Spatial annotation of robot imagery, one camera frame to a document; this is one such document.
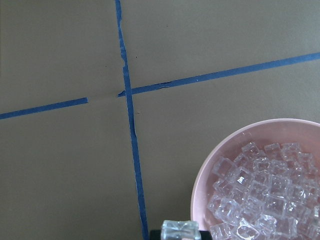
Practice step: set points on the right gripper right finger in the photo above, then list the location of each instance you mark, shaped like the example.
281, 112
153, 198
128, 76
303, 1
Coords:
205, 235

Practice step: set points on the clear ice cube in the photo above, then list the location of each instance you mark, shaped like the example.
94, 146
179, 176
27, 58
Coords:
180, 230

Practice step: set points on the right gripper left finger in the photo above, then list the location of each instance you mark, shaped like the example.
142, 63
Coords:
155, 234

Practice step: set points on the pink ribbed bowl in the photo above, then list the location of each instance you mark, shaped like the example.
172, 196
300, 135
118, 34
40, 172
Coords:
262, 133

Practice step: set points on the clear ice cubes pile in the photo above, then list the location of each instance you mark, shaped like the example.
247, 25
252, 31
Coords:
269, 193

